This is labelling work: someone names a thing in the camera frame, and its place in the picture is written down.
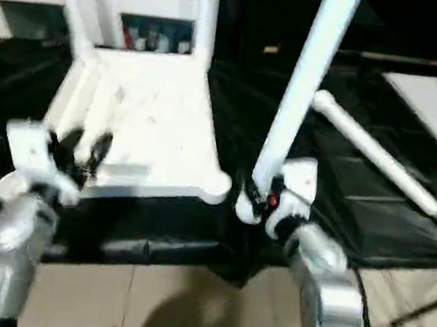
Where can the small red bottle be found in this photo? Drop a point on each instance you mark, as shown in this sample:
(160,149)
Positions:
(127,39)

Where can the black work mat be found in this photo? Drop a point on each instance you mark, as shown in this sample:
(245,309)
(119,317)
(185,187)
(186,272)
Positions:
(400,231)

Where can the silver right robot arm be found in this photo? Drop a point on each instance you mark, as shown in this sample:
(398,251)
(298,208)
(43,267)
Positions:
(324,278)

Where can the black horizontal bar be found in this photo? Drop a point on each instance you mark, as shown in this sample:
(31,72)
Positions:
(419,62)

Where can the white plastic table leg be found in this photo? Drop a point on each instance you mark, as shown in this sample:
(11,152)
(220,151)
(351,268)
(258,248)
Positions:
(309,63)
(206,12)
(71,5)
(377,154)

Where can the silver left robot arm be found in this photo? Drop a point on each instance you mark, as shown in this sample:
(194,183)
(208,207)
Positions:
(12,243)

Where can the dark cabinet with yellow label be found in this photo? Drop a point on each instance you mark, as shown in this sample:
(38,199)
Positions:
(392,25)

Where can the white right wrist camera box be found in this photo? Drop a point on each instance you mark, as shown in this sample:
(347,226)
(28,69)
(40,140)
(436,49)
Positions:
(299,181)

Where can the white plastic table top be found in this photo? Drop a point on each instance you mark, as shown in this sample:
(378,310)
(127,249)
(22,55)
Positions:
(160,125)

